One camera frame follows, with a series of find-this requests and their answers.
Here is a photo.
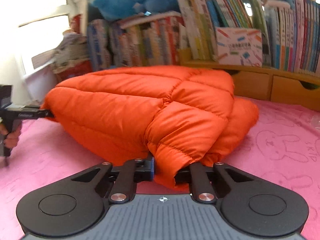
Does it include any stack of papers and magazines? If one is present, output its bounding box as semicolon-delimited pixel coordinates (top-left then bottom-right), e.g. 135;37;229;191
51;31;90;73

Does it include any wooden drawer shelf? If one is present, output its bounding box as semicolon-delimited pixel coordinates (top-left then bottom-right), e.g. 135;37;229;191
179;47;320;112

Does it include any white pencil-print box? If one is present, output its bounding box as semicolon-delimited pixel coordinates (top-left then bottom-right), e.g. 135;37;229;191
215;27;263;67

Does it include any clear plastic wrapper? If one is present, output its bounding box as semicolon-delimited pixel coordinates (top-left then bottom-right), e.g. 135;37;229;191
310;114;320;131

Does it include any row of books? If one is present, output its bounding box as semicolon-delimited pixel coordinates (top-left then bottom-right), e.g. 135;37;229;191
86;0;320;77

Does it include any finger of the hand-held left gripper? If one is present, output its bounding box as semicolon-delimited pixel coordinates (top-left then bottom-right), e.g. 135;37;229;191
5;105;54;120

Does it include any white paper sheet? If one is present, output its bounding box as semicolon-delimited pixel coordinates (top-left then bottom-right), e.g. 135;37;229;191
19;50;58;101

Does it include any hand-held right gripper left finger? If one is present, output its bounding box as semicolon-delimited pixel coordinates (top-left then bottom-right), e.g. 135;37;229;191
71;156;155;204

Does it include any person's left hand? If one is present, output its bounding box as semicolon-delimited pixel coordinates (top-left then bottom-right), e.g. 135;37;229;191
0;124;21;150

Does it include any red plastic crate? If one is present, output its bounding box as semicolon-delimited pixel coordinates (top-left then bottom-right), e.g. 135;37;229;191
54;60;93;83

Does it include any red basket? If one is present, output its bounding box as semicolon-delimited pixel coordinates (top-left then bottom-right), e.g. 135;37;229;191
69;15;82;34

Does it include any large blue plush toy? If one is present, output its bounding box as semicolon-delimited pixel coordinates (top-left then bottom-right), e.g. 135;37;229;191
93;0;151;22

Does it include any orange puffer jacket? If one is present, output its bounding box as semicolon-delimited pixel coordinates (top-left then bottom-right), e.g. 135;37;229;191
40;65;259;192

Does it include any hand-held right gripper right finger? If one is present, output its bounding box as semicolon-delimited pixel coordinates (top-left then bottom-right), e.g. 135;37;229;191
175;162;253;204

